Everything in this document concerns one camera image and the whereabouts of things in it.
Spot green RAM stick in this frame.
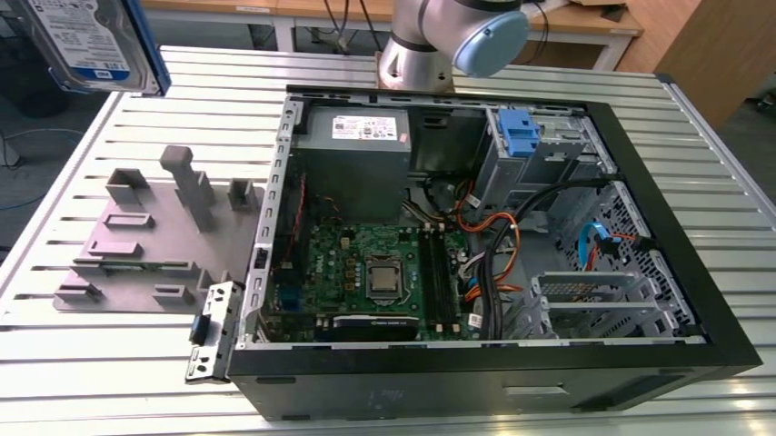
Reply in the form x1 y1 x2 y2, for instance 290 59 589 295
99 259 191 272

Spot blue plastic drive latch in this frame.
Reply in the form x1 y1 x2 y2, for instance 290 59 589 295
497 108 542 159

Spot orange red power wires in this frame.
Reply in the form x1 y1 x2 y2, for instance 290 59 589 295
454 211 524 296

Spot blue video connector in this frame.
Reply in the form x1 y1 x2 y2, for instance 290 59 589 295
190 314 215 345

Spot long wooden desk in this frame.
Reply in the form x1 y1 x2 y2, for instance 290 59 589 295
142 0 645 69

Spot blue network cable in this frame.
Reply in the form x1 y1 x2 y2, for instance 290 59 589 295
0 193 46 213

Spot red black twisted wire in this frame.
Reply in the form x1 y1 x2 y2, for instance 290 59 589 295
291 174 309 269

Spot white floor cable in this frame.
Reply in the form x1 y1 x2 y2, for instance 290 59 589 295
0 128 84 138

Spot CPU socket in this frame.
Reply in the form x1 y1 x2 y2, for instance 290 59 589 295
362 253 409 306

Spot silver CPU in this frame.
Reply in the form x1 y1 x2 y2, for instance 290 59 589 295
367 265 405 292

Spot grey parts rack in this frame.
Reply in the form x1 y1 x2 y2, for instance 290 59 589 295
52 144 270 314

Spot black RAM slot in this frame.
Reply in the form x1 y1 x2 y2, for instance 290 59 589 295
442 224 462 332
428 224 446 332
437 224 454 332
421 224 440 332

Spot thick black cable bundle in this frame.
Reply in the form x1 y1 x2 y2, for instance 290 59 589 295
484 178 612 341

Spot thin multicoloured fan wire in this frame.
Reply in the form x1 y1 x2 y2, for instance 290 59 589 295
311 193 342 223

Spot blue data wire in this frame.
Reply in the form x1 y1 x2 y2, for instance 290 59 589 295
578 221 613 272

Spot black graphics card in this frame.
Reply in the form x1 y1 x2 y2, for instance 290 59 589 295
314 314 421 342

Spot yellow black power wires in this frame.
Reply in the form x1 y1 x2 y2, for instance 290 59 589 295
402 199 462 224

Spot wooden cabinet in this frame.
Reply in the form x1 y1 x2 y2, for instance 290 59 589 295
617 0 776 131

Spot metal disk bay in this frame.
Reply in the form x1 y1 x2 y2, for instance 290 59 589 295
526 270 691 341

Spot black PC case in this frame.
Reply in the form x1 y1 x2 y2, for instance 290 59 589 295
227 84 764 421

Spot grey power supply unit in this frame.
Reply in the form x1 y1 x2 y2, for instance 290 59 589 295
297 106 414 223

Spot hard disk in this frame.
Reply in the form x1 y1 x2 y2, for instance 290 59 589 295
21 0 175 97

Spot green motherboard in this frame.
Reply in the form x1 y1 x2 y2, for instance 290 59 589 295
259 222 486 342

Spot black mesh waste bin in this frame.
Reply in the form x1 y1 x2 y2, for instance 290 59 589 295
0 11 72 120

